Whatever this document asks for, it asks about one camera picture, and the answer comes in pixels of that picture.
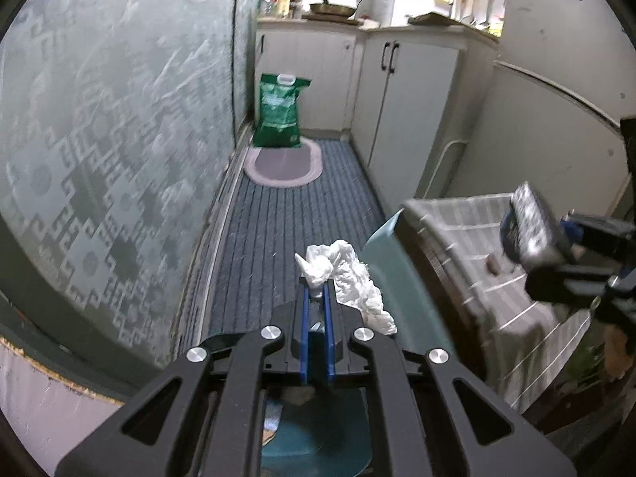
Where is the green rice bag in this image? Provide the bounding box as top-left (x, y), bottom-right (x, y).
top-left (252, 72), bottom-right (313, 149)

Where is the white tissue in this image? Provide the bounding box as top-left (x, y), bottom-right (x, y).
top-left (295, 239), bottom-right (399, 337)

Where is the striped blue floor rug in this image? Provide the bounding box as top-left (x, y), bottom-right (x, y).
top-left (199, 136), bottom-right (398, 345)

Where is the grey checked tablecloth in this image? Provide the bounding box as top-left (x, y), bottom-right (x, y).
top-left (401, 194), bottom-right (605, 409)

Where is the white refrigerator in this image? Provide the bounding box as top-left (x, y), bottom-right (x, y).
top-left (415, 0), bottom-right (636, 220)

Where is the white cabinet with knob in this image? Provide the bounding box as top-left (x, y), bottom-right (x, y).
top-left (255, 27), bottom-right (361, 133)

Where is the white pipe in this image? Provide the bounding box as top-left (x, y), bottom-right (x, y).
top-left (422, 139), bottom-right (471, 200)

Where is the dark stove top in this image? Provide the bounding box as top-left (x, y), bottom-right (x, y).
top-left (301, 12), bottom-right (366, 24)

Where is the oval grey floor mat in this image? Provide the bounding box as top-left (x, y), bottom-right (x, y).
top-left (242, 138), bottom-right (325, 190)

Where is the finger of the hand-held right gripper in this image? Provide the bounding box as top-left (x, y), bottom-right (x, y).
top-left (559, 211), bottom-right (636, 260)
top-left (499, 213), bottom-right (636, 330)

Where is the person's right hand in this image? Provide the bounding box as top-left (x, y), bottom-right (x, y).
top-left (603, 328), bottom-right (631, 382)

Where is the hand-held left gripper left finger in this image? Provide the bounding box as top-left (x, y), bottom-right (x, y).
top-left (56, 278), bottom-right (311, 477)

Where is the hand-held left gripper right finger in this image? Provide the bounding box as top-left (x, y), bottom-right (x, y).
top-left (323, 278), bottom-right (578, 477)

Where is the dark teal trash bin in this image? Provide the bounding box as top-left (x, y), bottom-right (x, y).
top-left (204, 207), bottom-right (460, 477)

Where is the narrow patterned glass door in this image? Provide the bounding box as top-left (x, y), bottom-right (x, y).
top-left (233, 0), bottom-right (272, 141)

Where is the white kitchen countertop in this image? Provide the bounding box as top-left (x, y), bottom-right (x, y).
top-left (256, 14), bottom-right (500, 49)

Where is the black foil packet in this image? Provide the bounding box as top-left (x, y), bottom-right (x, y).
top-left (499, 181), bottom-right (573, 272)

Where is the white cabinet with black handles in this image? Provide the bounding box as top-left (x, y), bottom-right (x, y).
top-left (350, 35), bottom-right (471, 200)

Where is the frying pan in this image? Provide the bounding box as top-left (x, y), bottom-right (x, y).
top-left (309, 0), bottom-right (358, 16)

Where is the wide patterned glass door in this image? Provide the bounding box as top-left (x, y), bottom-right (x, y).
top-left (0, 0), bottom-right (240, 399)

